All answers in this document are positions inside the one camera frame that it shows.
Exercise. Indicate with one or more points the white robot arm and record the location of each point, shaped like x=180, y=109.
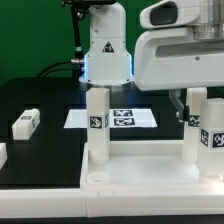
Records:
x=108, y=63

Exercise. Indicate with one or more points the white marker sheet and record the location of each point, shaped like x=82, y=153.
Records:
x=118, y=118

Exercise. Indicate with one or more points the white left barrier block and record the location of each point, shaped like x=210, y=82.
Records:
x=3, y=154

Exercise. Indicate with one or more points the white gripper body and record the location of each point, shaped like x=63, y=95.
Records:
x=168, y=59

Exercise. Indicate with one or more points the white desk top tray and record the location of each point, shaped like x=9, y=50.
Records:
x=149, y=164

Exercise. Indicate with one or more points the white front barrier rail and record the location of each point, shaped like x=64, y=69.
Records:
x=59, y=203

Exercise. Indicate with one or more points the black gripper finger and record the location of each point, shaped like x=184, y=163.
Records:
x=183, y=111

